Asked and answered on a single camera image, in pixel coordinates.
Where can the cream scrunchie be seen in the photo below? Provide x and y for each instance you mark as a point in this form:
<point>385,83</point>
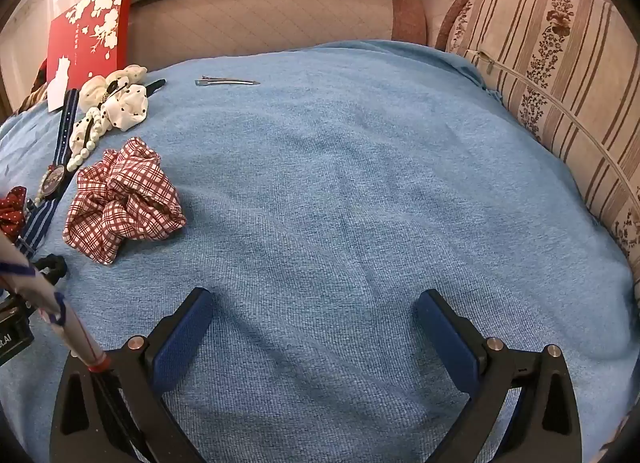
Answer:
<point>92,88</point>

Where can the beige brown sofa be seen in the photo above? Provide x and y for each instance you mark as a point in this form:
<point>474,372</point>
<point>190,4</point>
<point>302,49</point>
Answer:
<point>250,23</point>

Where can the red floral box lid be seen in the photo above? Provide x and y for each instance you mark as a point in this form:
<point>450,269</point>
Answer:
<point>95,43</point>

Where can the silver hair clip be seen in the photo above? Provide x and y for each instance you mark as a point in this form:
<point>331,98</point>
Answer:
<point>220,82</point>

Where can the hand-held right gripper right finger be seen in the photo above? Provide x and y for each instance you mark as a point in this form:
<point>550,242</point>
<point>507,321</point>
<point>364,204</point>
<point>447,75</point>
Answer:
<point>447,343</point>

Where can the dark patterned cloth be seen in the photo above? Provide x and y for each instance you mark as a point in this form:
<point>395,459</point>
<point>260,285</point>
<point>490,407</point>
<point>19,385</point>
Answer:
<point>35,93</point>

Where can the blue terry blanket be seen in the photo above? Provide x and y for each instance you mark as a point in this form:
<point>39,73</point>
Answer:
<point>325,193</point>

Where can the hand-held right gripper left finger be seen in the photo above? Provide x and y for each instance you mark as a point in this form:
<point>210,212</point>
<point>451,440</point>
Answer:
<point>182,338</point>

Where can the red plaid scrunchie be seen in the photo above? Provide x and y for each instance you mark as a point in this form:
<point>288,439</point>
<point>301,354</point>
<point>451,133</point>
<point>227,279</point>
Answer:
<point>120,203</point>

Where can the red dotted scrunchie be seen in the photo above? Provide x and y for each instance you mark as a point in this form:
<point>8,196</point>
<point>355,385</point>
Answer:
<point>10,213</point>

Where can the white polka-dot scrunchie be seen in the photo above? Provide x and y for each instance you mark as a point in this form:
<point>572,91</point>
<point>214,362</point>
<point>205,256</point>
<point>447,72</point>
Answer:
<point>127,108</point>

